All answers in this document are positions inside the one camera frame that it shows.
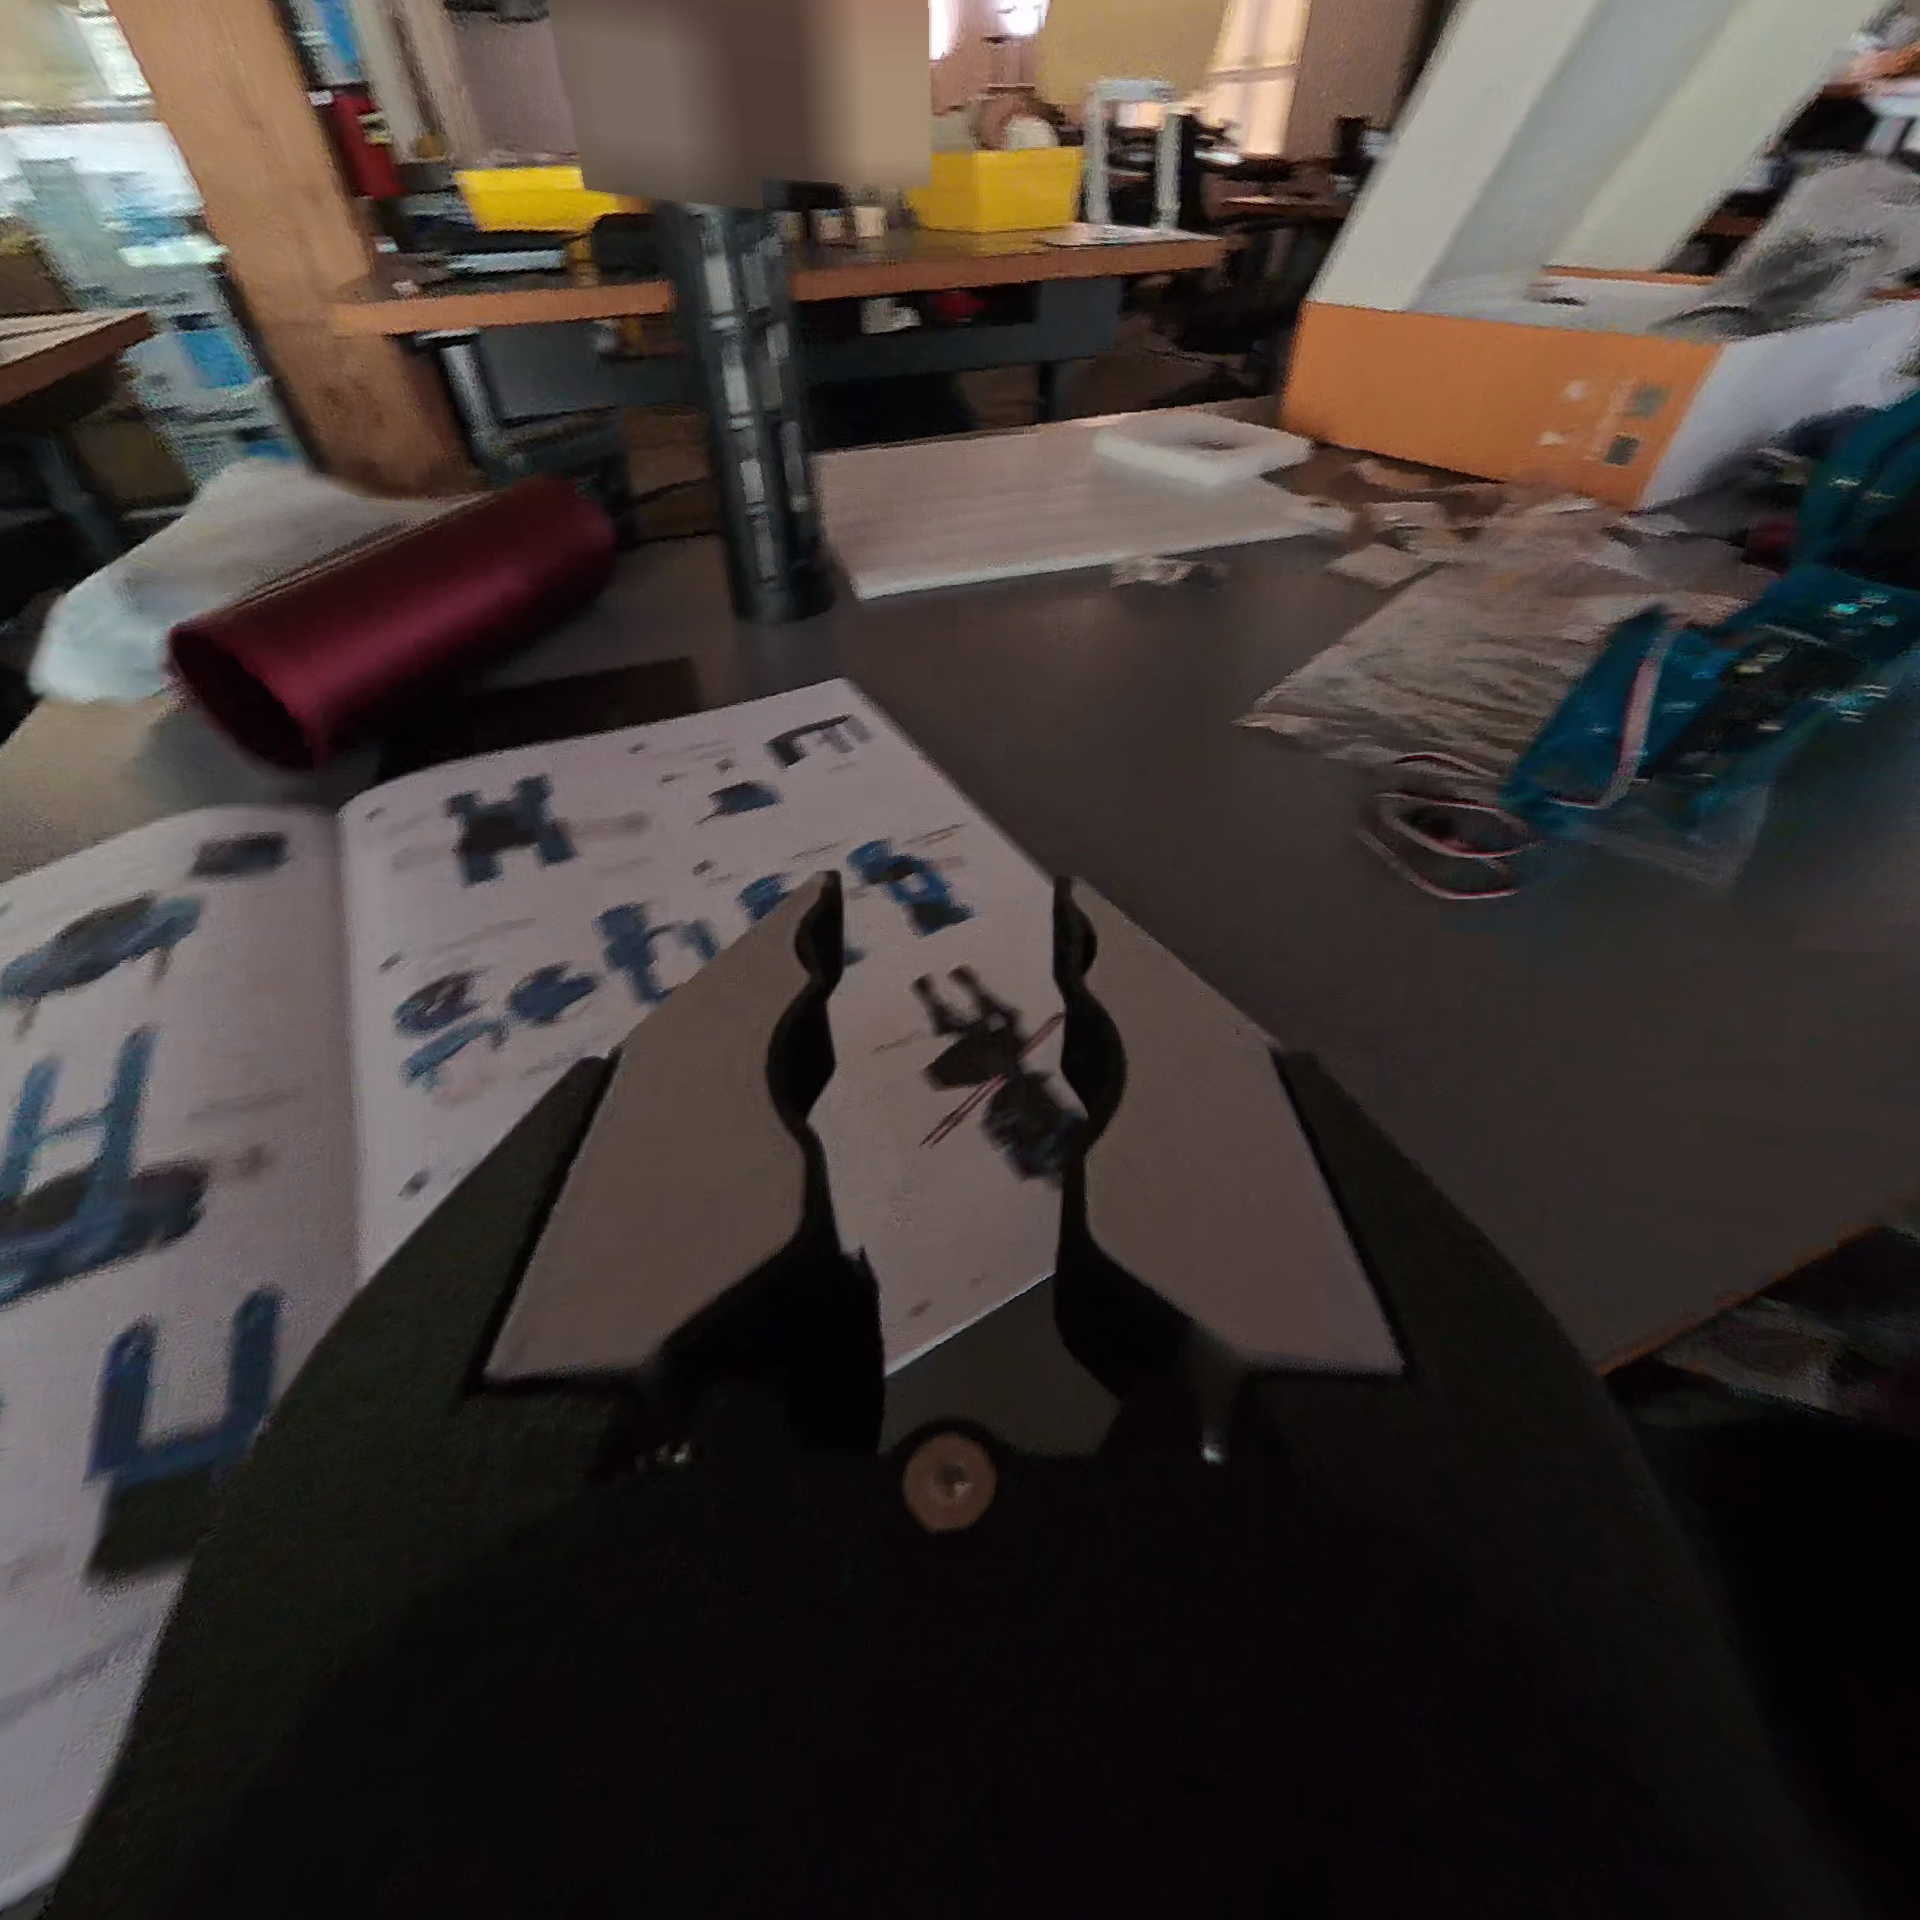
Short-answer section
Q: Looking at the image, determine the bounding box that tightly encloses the red fire extinguisher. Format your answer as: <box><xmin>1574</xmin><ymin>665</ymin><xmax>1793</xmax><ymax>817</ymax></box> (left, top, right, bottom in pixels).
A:
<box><xmin>328</xmin><ymin>86</ymin><xmax>404</xmax><ymax>201</ymax></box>

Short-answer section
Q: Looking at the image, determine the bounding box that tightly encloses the servo cable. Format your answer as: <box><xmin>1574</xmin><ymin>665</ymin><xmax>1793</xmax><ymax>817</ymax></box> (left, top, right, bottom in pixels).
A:
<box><xmin>1353</xmin><ymin>748</ymin><xmax>1546</xmax><ymax>906</ymax></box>

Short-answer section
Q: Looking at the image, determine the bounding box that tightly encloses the orange cardboard box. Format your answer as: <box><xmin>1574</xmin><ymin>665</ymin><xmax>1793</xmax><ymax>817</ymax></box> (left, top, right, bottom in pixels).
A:
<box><xmin>1281</xmin><ymin>0</ymin><xmax>1920</xmax><ymax>515</ymax></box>

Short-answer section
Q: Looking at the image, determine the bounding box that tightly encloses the white foam block with hole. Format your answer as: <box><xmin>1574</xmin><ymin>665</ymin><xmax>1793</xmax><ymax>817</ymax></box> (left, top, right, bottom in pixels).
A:
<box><xmin>1091</xmin><ymin>415</ymin><xmax>1312</xmax><ymax>486</ymax></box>

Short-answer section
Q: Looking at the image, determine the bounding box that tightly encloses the open instruction booklet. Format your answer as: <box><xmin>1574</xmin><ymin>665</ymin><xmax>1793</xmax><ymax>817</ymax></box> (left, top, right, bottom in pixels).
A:
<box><xmin>0</xmin><ymin>679</ymin><xmax>1085</xmax><ymax>1854</ymax></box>

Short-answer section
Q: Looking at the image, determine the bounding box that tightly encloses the background desk with brown top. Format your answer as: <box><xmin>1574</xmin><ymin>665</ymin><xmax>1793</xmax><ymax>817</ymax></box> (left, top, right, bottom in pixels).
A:
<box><xmin>0</xmin><ymin>306</ymin><xmax>160</xmax><ymax>564</ymax></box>

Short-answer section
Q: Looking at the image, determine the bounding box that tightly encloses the yellow bin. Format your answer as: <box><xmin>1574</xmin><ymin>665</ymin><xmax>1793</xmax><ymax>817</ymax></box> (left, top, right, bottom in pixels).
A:
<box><xmin>902</xmin><ymin>145</ymin><xmax>1085</xmax><ymax>233</ymax></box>
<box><xmin>452</xmin><ymin>165</ymin><xmax>635</xmax><ymax>233</ymax></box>

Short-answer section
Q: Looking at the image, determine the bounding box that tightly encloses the blue toy robot arm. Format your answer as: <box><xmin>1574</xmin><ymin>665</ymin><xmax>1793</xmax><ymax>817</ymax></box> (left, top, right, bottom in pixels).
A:
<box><xmin>1634</xmin><ymin>394</ymin><xmax>1920</xmax><ymax>841</ymax></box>

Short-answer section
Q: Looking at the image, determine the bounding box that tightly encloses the wooden pillar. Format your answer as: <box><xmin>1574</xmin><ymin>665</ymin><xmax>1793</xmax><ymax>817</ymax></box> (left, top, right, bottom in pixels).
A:
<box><xmin>107</xmin><ymin>0</ymin><xmax>472</xmax><ymax>493</ymax></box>

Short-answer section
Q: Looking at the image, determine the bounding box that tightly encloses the grey desk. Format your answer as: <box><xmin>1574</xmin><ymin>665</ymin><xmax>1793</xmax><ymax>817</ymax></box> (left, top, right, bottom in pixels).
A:
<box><xmin>0</xmin><ymin>397</ymin><xmax>1920</xmax><ymax>1373</ymax></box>

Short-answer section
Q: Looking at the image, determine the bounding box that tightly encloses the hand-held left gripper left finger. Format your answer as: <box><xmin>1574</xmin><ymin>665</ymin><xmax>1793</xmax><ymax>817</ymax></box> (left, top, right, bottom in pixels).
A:
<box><xmin>480</xmin><ymin>870</ymin><xmax>888</xmax><ymax>1389</ymax></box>

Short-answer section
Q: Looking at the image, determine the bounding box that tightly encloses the red metallic cylinder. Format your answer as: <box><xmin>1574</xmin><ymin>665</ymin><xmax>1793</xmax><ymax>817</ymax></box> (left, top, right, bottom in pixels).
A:
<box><xmin>164</xmin><ymin>477</ymin><xmax>621</xmax><ymax>771</ymax></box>

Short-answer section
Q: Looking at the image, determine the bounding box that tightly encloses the pile of small screw bags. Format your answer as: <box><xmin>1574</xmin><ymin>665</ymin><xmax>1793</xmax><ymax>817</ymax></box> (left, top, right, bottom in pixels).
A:
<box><xmin>1106</xmin><ymin>447</ymin><xmax>1742</xmax><ymax>594</ymax></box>

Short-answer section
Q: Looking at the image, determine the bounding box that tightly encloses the background desk with dark frame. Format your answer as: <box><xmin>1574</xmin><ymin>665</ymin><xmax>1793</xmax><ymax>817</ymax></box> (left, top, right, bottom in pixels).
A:
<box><xmin>328</xmin><ymin>221</ymin><xmax>1230</xmax><ymax>483</ymax></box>

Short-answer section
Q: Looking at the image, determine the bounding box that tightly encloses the white foam sheet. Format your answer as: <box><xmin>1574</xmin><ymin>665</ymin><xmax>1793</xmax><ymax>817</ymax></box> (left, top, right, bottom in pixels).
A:
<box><xmin>813</xmin><ymin>407</ymin><xmax>1360</xmax><ymax>601</ymax></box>

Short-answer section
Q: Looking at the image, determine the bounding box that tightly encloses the large clear plastic bag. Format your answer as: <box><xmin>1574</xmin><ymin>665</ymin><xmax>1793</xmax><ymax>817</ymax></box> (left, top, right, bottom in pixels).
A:
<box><xmin>1234</xmin><ymin>558</ymin><xmax>1795</xmax><ymax>889</ymax></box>

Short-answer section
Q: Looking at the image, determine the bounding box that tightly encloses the black tumbler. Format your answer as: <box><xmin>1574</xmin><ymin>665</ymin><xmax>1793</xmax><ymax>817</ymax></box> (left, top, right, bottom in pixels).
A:
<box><xmin>657</xmin><ymin>199</ymin><xmax>836</xmax><ymax>622</ymax></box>

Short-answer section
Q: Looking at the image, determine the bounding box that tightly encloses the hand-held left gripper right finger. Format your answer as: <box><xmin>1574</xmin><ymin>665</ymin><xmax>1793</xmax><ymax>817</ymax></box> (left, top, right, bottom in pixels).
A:
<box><xmin>1049</xmin><ymin>873</ymin><xmax>1412</xmax><ymax>1461</ymax></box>

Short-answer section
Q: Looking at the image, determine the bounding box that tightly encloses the blue servo bracket assembly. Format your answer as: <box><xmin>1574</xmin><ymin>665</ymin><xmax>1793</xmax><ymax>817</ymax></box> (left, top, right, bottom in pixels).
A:
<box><xmin>1499</xmin><ymin>599</ymin><xmax>1690</xmax><ymax>826</ymax></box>

